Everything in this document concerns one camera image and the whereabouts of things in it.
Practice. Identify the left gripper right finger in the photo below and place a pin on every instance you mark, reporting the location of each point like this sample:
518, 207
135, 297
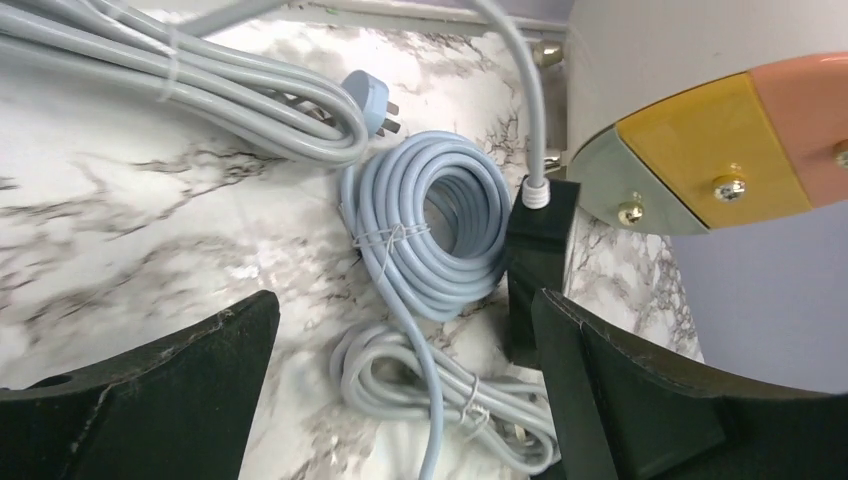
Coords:
626, 408

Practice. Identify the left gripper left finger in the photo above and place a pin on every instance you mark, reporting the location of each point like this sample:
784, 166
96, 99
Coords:
180, 407

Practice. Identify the black power strip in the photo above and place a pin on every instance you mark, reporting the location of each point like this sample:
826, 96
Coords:
537, 253

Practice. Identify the round cream drawer cabinet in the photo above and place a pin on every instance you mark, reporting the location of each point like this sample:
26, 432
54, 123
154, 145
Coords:
690, 116

